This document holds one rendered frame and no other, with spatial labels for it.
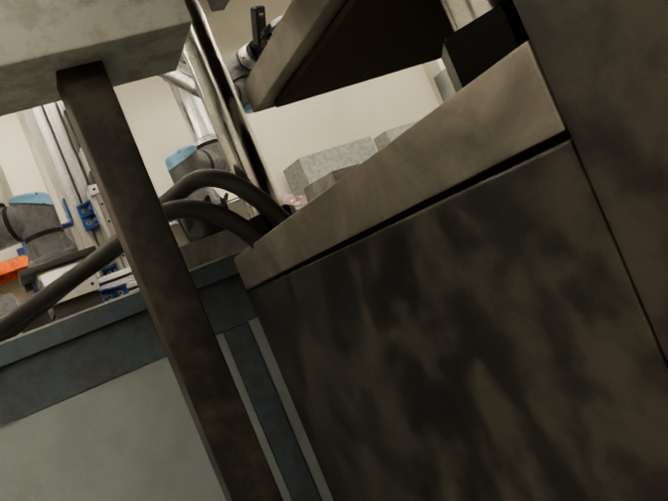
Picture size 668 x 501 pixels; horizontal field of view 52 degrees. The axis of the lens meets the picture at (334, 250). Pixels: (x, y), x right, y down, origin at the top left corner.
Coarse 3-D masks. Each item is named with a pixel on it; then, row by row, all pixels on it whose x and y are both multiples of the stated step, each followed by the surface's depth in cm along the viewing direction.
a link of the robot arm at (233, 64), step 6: (234, 54) 222; (228, 60) 223; (234, 60) 221; (228, 66) 223; (234, 66) 221; (240, 66) 221; (228, 72) 224; (234, 72) 222; (240, 72) 222; (246, 72) 223; (234, 78) 222
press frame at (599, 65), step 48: (528, 0) 40; (576, 0) 37; (624, 0) 35; (576, 48) 38; (624, 48) 36; (576, 96) 40; (624, 96) 37; (576, 144) 41; (624, 144) 38; (624, 192) 39; (624, 240) 40
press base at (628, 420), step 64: (512, 192) 47; (576, 192) 42; (384, 256) 68; (448, 256) 58; (512, 256) 50; (576, 256) 44; (320, 320) 91; (384, 320) 73; (448, 320) 61; (512, 320) 53; (576, 320) 46; (640, 320) 41; (320, 384) 101; (384, 384) 80; (448, 384) 66; (512, 384) 56; (576, 384) 49; (640, 384) 43; (320, 448) 113; (384, 448) 87; (448, 448) 71; (512, 448) 60; (576, 448) 52; (640, 448) 45
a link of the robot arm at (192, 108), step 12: (180, 60) 238; (180, 96) 239; (192, 96) 239; (180, 108) 240; (192, 108) 238; (204, 108) 241; (192, 120) 238; (204, 120) 239; (192, 132) 239; (204, 132) 238; (204, 144) 236; (216, 144) 237; (216, 156) 235; (216, 168) 234; (228, 168) 239
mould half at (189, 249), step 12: (228, 204) 155; (240, 204) 156; (180, 228) 150; (180, 240) 149; (204, 240) 139; (216, 240) 140; (228, 240) 141; (240, 240) 141; (192, 252) 138; (204, 252) 138; (216, 252) 139; (228, 252) 140; (192, 264) 137
